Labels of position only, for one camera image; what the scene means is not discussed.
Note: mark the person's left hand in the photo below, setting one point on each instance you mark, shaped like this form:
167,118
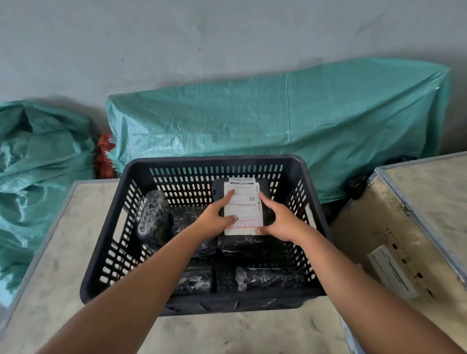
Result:
208,223

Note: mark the large green woven tarp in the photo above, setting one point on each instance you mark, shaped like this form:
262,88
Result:
277,118

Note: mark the black plastic slotted crate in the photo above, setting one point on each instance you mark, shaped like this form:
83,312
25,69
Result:
217,162

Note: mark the person's right thumb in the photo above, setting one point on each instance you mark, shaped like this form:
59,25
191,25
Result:
263,230

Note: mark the red mesh bag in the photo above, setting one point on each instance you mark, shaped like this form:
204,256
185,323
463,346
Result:
103,158

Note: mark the person's left thumb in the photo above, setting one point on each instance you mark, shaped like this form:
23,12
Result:
230,221

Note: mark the black parcel with white label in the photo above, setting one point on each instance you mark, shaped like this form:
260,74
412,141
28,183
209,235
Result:
243,205

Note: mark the white paper shipping label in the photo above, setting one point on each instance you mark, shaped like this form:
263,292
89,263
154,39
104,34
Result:
392,272

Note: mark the crumpled green woven sack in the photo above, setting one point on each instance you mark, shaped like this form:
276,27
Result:
30,174

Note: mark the black wrapped parcel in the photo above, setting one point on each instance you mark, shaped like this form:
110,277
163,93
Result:
187,218
268,277
194,280
241,245
154,218

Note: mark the small white paper label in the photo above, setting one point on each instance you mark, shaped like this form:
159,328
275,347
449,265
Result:
310,217

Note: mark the person's left forearm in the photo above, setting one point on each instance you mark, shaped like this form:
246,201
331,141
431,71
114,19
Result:
138,301

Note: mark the person's right hand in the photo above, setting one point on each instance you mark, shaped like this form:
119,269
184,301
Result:
286,225

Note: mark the person's right forearm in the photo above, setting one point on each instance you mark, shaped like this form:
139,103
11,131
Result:
364,297

